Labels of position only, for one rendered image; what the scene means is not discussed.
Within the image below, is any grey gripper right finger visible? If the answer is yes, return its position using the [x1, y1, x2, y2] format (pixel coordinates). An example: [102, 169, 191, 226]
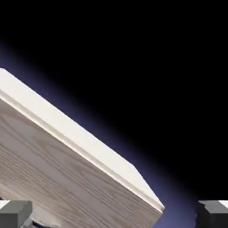
[195, 199, 228, 228]

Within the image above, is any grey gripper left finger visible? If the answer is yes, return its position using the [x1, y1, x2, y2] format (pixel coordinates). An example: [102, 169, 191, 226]
[0, 199, 33, 228]

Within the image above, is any silver curved drawer handle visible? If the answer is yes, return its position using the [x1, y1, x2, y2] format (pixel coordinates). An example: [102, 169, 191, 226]
[26, 204, 62, 228]

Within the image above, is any light wood cabinet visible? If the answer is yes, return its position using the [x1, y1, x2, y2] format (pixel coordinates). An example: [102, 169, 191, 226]
[0, 67, 166, 228]

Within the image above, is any wood grain drawer front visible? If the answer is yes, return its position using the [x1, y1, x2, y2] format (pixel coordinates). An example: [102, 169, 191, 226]
[0, 98, 164, 228]

